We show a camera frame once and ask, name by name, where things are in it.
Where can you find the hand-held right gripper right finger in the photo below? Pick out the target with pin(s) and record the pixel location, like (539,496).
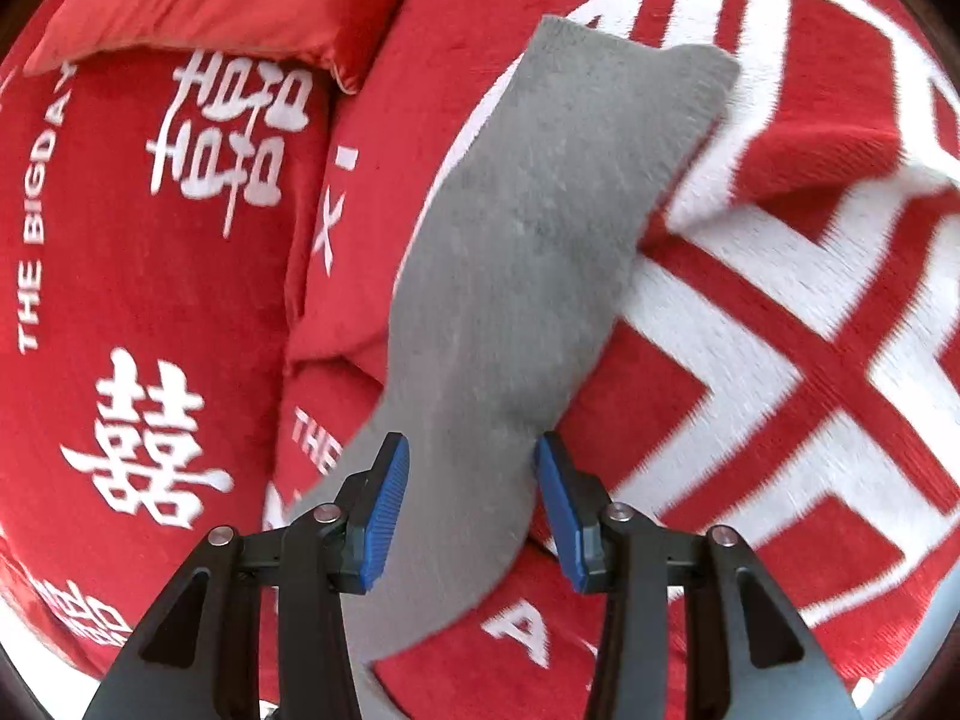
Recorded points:
(559,510)

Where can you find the grey fleece garment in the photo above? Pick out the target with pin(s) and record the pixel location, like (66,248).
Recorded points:
(525,240)

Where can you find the red blanket with white pattern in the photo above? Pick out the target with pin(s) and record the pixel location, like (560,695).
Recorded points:
(787,360)

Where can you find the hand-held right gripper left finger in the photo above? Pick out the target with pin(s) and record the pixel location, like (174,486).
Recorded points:
(386,510)

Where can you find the red bed sheet white characters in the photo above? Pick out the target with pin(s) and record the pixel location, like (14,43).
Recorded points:
(112,277)

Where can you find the red pillow with gold print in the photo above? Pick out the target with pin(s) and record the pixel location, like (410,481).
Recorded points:
(262,7)

